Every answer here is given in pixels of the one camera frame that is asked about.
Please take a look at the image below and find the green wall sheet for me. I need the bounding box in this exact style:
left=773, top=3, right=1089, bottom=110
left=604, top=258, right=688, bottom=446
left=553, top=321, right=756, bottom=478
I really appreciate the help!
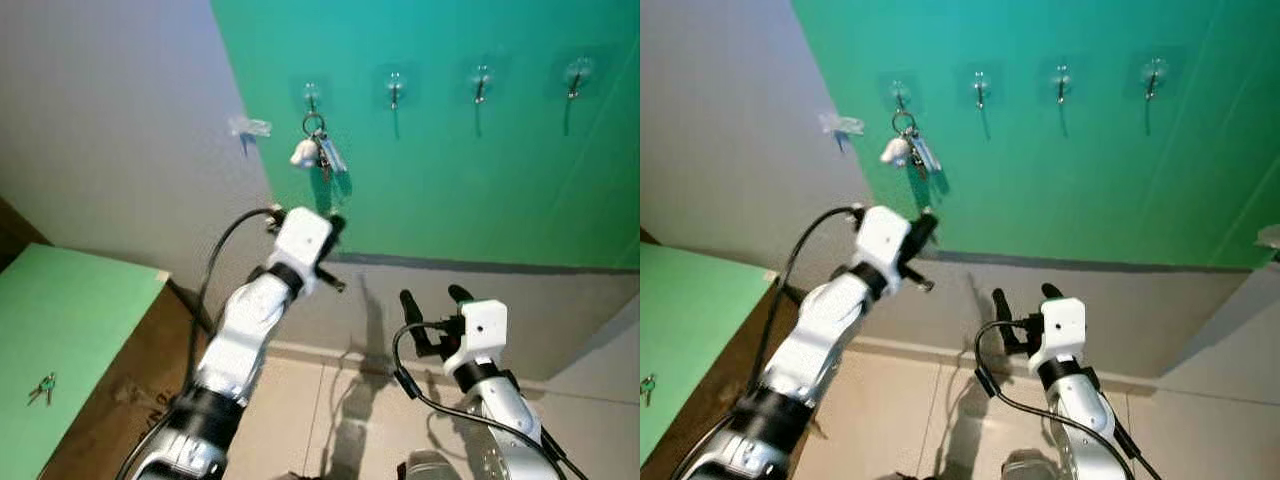
left=790, top=0, right=1280, bottom=271
left=208, top=0, right=641, bottom=271

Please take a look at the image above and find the grey right robot leg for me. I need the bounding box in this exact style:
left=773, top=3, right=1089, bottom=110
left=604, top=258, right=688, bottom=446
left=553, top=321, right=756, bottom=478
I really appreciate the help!
left=398, top=450, right=466, bottom=480
left=1000, top=448, right=1066, bottom=480

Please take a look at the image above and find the green paper table cover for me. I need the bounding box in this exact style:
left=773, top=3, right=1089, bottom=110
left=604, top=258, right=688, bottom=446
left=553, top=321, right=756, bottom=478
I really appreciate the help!
left=0, top=243, right=169, bottom=480
left=640, top=243, right=776, bottom=466

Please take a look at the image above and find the clear adhesive metal wall hook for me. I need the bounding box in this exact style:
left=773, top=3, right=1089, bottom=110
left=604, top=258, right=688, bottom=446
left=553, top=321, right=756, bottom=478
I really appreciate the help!
left=882, top=75, right=919, bottom=116
left=962, top=65, right=1001, bottom=111
left=1133, top=50, right=1179, bottom=101
left=376, top=65, right=415, bottom=113
left=553, top=52, right=598, bottom=103
left=463, top=60, right=501, bottom=108
left=295, top=75, right=331, bottom=119
left=1043, top=60, right=1083, bottom=106

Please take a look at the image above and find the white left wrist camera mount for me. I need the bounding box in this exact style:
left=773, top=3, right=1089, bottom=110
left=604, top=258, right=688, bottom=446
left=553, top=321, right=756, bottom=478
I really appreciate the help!
left=268, top=206, right=336, bottom=299
left=853, top=205, right=916, bottom=296

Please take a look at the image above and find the brown wooden table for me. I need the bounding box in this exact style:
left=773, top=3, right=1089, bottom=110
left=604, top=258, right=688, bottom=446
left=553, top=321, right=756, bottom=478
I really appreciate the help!
left=40, top=285, right=216, bottom=480
left=680, top=275, right=801, bottom=480

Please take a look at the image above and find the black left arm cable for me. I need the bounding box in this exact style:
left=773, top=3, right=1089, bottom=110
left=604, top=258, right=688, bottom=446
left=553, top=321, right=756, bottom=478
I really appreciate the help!
left=748, top=205, right=866, bottom=401
left=183, top=205, right=283, bottom=401

